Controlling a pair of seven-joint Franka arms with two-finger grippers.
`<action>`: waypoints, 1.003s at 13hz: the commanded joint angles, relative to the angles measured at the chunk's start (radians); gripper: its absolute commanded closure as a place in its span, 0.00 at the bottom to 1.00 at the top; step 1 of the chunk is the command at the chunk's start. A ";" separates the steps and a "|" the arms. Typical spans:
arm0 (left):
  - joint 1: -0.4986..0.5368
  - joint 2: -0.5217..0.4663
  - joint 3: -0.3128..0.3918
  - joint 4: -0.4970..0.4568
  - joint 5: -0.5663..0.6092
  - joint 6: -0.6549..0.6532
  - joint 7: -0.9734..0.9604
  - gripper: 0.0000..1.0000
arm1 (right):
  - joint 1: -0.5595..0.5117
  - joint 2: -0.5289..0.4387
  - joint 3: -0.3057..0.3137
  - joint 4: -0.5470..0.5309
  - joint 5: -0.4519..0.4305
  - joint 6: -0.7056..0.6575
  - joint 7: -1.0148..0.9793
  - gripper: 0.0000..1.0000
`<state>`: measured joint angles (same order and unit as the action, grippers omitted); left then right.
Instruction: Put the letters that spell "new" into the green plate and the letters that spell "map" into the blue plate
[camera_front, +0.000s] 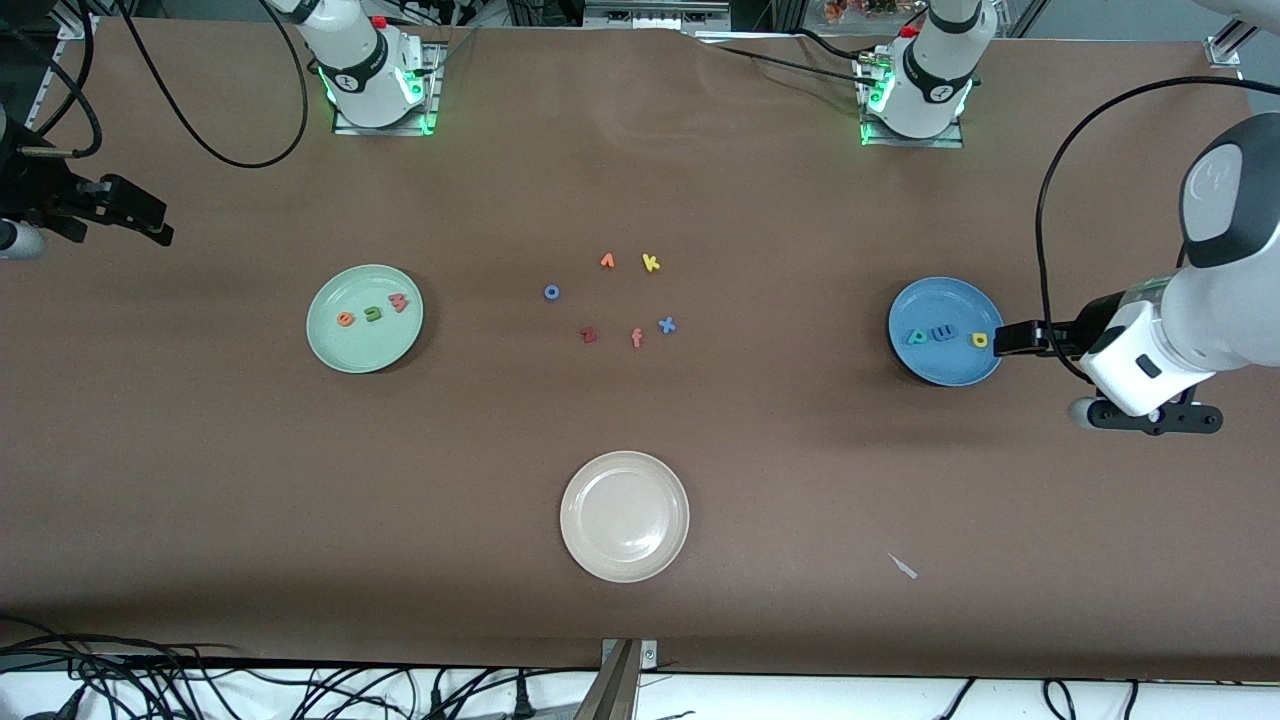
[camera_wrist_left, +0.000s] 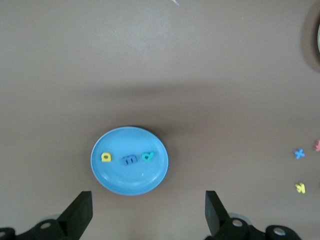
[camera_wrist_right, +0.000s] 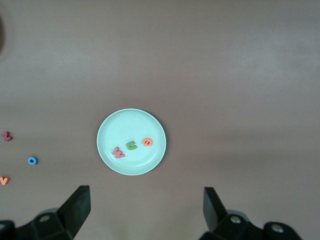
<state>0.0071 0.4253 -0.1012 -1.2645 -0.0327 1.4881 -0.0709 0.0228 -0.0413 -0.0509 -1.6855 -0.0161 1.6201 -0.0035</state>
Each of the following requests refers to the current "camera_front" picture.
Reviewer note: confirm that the aluminium frame profile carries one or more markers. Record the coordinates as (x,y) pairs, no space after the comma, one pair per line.
(1235,35)
(75,20)

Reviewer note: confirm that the orange background clutter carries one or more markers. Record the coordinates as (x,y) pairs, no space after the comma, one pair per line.
(860,8)

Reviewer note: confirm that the grey metal box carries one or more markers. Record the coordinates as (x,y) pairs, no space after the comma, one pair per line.
(655,12)

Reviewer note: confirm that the beige plate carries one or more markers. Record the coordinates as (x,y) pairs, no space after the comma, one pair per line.
(625,517)

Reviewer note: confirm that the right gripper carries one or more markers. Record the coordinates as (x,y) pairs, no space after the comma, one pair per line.
(38,190)

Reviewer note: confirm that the blue plate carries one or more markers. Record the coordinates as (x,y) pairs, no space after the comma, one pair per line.
(945,365)

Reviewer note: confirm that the small white paper scrap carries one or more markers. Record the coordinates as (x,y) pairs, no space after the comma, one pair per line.
(903,566)

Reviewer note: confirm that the metal bracket on table edge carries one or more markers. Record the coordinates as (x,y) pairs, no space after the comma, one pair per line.
(618,680)

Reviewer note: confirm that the blue foam letter m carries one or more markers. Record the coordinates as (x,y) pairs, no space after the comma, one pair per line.
(944,335)

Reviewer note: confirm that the pink foam letter w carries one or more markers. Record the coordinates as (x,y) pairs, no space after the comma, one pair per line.
(398,303)

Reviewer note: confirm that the green plate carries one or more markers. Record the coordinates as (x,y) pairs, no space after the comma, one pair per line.
(365,345)

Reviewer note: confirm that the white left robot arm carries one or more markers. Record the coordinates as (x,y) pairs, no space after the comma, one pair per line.
(1230,310)

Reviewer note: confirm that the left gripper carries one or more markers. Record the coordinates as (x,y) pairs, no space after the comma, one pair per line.
(1062,337)

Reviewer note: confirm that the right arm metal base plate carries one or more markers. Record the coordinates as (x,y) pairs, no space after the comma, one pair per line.
(380,128)

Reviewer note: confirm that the brown table cover sheet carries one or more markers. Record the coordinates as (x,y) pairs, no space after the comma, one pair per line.
(640,150)

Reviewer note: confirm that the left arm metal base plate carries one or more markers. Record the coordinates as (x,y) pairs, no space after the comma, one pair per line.
(905,142)

